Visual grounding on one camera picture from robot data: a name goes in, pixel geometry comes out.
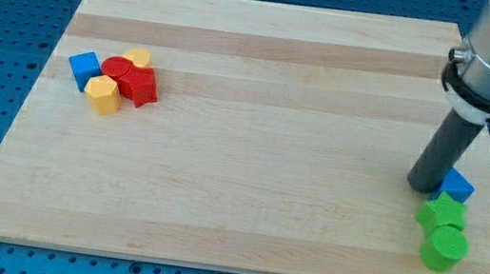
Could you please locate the blue cube block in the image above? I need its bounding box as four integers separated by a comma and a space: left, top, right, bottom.
69, 51, 102, 92

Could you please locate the green star block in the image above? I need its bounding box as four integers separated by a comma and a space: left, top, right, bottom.
415, 192, 467, 238

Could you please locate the wooden board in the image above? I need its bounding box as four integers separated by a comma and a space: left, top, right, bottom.
0, 0, 490, 274

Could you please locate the blue triangle block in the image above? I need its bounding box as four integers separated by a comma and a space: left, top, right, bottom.
430, 167, 475, 203

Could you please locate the green cylinder block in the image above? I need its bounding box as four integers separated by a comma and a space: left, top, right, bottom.
419, 225, 469, 272

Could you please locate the red cylinder block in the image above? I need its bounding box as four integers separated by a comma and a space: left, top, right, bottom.
101, 56, 133, 83

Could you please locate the yellow heart block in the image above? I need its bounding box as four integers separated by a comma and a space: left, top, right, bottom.
123, 48, 152, 69

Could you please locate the red star block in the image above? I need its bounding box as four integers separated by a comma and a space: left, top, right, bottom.
118, 66, 158, 108

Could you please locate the yellow hexagon block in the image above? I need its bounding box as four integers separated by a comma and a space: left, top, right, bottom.
84, 75, 122, 115

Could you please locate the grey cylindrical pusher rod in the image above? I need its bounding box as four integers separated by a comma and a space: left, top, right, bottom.
406, 108, 483, 193

